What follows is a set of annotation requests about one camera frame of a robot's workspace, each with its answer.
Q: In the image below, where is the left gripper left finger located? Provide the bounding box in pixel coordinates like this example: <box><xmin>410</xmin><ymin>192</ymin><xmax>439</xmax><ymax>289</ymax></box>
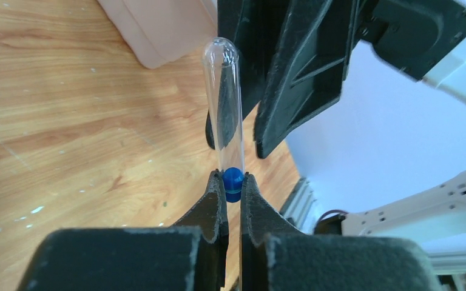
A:
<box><xmin>18</xmin><ymin>170</ymin><xmax>229</xmax><ymax>290</ymax></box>

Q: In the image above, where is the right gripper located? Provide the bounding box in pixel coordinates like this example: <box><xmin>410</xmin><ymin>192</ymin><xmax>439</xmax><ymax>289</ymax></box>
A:
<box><xmin>356</xmin><ymin>0</ymin><xmax>466</xmax><ymax>81</ymax></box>

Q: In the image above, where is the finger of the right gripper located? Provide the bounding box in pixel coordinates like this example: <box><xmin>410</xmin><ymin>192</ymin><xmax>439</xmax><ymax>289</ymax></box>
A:
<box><xmin>217</xmin><ymin>1</ymin><xmax>289</xmax><ymax>150</ymax></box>
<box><xmin>254</xmin><ymin>0</ymin><xmax>360</xmax><ymax>159</ymax></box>

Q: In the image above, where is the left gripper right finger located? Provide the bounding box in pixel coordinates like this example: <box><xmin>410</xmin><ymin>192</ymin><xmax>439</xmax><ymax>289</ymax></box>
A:
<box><xmin>239</xmin><ymin>174</ymin><xmax>442</xmax><ymax>290</ymax></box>

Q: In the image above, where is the test tube blue cap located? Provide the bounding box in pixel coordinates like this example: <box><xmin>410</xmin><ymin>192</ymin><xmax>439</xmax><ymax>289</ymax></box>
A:
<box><xmin>202</xmin><ymin>37</ymin><xmax>245</xmax><ymax>203</ymax></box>

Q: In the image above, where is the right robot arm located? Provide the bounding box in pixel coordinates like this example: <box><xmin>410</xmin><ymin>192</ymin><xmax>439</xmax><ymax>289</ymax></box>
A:
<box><xmin>217</xmin><ymin>1</ymin><xmax>466</xmax><ymax>290</ymax></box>

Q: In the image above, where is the pink plastic bin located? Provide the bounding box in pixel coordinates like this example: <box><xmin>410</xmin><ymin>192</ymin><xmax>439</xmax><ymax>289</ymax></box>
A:
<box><xmin>98</xmin><ymin>0</ymin><xmax>218</xmax><ymax>69</ymax></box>

